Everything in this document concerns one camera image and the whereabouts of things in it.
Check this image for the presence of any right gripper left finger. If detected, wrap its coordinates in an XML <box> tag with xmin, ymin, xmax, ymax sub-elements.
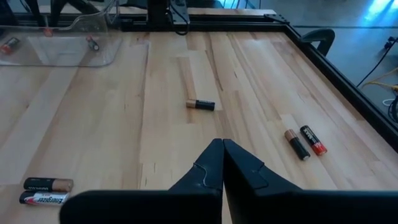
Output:
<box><xmin>58</xmin><ymin>138</ymin><xmax>224</xmax><ymax>224</ymax></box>

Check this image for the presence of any silver Energizer AA battery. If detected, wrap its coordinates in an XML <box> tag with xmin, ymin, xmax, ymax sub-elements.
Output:
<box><xmin>19</xmin><ymin>190</ymin><xmax>71</xmax><ymax>206</ymax></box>

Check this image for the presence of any clear plastic bin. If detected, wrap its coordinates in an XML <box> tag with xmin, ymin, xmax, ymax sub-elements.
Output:
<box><xmin>0</xmin><ymin>0</ymin><xmax>124</xmax><ymax>68</ymax></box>

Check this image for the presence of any thick black cable loop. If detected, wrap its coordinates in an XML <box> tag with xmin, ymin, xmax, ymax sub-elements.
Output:
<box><xmin>300</xmin><ymin>28</ymin><xmax>336</xmax><ymax>57</ymax></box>

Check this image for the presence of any black red Energizer MAX battery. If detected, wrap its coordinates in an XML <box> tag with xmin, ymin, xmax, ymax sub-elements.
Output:
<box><xmin>86</xmin><ymin>35</ymin><xmax>100</xmax><ymax>52</ymax></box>
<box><xmin>0</xmin><ymin>36</ymin><xmax>21</xmax><ymax>56</ymax></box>
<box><xmin>299</xmin><ymin>124</ymin><xmax>328</xmax><ymax>157</ymax></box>

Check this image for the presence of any copper-top black Duracell battery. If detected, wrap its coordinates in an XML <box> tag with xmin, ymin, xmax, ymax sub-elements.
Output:
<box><xmin>284</xmin><ymin>128</ymin><xmax>312</xmax><ymax>162</ymax></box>
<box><xmin>185</xmin><ymin>98</ymin><xmax>216</xmax><ymax>112</ymax></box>
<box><xmin>23</xmin><ymin>177</ymin><xmax>74</xmax><ymax>192</ymax></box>

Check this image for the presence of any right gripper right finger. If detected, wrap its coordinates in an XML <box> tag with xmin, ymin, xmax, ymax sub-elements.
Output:
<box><xmin>223</xmin><ymin>139</ymin><xmax>398</xmax><ymax>224</ymax></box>

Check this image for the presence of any yellow cable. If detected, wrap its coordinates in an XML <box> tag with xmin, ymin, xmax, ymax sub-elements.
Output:
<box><xmin>360</xmin><ymin>67</ymin><xmax>398</xmax><ymax>91</ymax></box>

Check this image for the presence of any black coiled cable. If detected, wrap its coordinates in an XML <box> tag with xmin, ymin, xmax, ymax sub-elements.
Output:
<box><xmin>388</xmin><ymin>95</ymin><xmax>398</xmax><ymax>124</ymax></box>

